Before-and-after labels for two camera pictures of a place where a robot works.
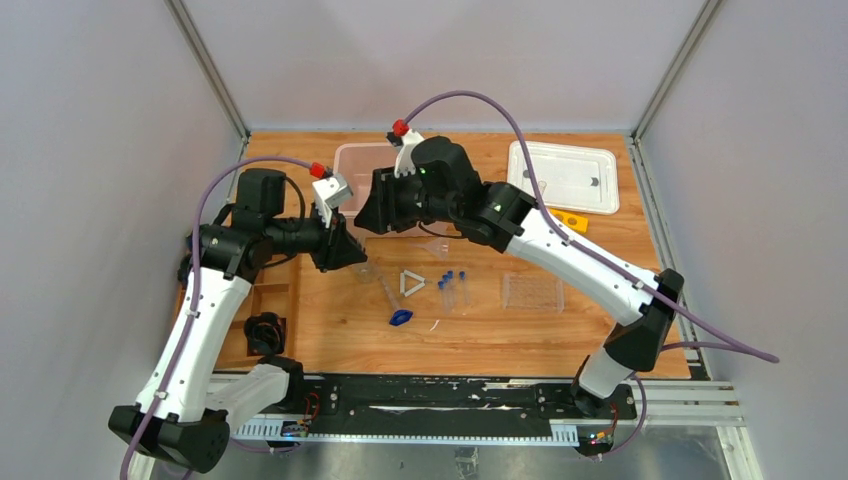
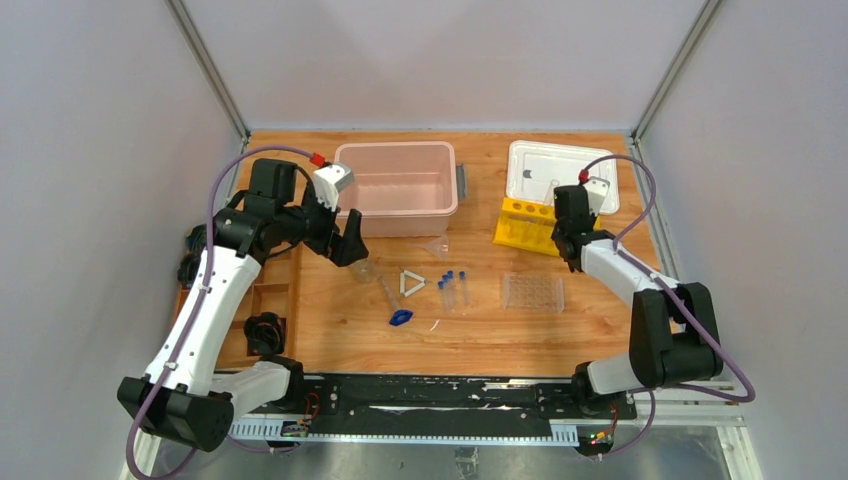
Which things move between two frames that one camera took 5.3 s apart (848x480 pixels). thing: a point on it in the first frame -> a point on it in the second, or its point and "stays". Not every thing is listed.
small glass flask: [364, 273] stays
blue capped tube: [462, 276] stays
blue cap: [400, 316] stays
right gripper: [381, 213] -> [556, 230]
